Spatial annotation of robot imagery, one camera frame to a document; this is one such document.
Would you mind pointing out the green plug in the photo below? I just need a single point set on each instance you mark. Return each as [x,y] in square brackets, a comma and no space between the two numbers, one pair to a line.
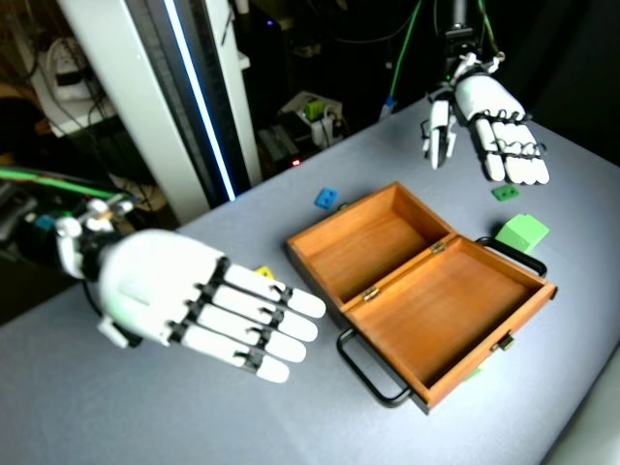
[313,107]

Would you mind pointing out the small dark green block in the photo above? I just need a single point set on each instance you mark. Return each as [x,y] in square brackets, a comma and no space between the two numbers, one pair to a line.
[505,193]

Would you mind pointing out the black device with red light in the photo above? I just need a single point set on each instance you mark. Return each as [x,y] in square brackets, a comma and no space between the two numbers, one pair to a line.
[278,145]

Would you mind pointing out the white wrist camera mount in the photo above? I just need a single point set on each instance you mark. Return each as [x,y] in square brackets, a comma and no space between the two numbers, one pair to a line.
[116,334]

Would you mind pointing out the white column with blue light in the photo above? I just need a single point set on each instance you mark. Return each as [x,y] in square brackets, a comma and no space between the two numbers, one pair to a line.
[121,97]

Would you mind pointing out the small blue block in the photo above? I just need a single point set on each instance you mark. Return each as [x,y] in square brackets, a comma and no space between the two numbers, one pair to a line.
[326,198]

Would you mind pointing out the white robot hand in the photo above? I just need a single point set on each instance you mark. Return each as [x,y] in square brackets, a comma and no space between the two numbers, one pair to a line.
[484,97]
[145,276]

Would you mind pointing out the white power strip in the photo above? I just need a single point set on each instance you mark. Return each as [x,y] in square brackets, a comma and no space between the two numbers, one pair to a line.
[295,104]

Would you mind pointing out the small yellow block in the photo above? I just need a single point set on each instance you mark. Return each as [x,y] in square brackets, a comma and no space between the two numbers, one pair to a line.
[265,272]

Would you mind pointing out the white appliance on shelf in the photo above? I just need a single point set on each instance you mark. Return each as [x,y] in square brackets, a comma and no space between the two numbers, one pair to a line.
[68,77]

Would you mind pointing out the grey table cloth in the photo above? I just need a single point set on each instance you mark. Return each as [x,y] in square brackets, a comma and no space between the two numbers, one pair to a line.
[145,421]

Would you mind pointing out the large light green cube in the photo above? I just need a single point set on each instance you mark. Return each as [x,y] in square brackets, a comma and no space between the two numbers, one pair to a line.
[474,374]

